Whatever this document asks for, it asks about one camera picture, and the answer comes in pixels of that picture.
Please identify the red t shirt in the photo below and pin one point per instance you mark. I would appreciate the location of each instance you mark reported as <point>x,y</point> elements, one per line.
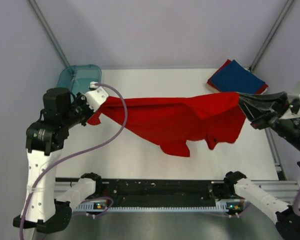
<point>170,122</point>
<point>218,71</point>

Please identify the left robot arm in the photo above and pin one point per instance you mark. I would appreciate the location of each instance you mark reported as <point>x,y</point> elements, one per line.
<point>45,140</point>

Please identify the left aluminium frame post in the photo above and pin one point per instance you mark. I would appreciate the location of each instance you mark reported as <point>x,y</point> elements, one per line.
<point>48,32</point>

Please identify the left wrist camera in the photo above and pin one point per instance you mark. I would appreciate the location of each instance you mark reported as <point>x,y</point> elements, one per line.
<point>96,96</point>

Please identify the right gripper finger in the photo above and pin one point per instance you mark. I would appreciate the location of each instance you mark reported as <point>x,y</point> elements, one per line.
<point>274,97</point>
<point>251,112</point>

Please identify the grey cable duct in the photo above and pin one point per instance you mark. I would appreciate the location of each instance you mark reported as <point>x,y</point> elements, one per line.
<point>99,206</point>

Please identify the folded red t shirt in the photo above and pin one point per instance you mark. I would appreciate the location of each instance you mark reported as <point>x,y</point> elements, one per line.
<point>218,71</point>

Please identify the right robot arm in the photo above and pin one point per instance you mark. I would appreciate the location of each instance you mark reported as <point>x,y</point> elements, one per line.
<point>284,215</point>

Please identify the aluminium frame post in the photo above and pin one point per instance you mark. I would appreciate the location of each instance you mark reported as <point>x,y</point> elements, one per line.
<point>288,6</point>
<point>48,32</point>

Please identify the right aluminium frame post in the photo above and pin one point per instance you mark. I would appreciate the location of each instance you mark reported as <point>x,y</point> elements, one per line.
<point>288,6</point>

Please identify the teal plastic bin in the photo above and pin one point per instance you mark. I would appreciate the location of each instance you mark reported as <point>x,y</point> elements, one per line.
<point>77,78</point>

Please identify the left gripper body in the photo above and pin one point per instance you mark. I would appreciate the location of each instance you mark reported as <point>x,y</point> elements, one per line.
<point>80,109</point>

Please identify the folded blue t shirt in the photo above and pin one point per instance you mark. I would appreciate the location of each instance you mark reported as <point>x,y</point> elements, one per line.
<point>237,80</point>

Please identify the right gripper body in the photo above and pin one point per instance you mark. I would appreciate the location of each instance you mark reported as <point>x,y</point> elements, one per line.
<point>282,115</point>

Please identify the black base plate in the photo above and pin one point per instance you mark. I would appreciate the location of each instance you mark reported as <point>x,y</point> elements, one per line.
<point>163,193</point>

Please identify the folded cream t shirt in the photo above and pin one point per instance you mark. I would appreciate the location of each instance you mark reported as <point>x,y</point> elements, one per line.
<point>211,88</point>

